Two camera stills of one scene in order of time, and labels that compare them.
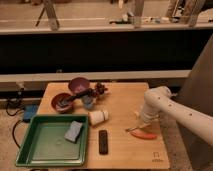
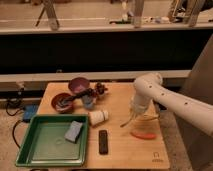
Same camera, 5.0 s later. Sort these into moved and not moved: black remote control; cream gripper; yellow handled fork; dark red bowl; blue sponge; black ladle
Moved: cream gripper; yellow handled fork
Not moved: black ladle; blue sponge; black remote control; dark red bowl
